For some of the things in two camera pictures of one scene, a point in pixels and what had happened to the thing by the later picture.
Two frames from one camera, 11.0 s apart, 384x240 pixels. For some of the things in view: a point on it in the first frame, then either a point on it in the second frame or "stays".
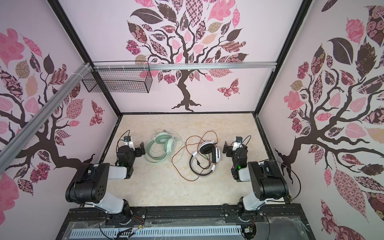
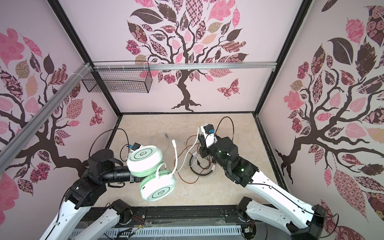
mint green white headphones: [157, 149] -> [147, 162]
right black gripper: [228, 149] -> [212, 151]
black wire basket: [120, 76] stays
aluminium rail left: [7, 151] stays
